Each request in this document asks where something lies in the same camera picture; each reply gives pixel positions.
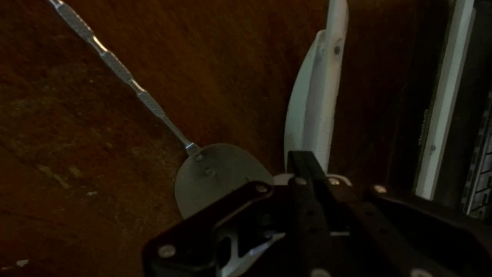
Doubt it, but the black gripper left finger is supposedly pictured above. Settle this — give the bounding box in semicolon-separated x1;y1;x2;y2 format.
142;149;329;277

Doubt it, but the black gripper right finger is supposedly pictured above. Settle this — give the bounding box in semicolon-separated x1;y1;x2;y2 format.
320;172;492;277

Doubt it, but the white toaster oven body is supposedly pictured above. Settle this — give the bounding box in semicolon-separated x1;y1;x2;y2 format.
412;0;492;222

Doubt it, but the orange handled slotted spatula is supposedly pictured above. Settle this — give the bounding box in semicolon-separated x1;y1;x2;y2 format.
48;0;276;222

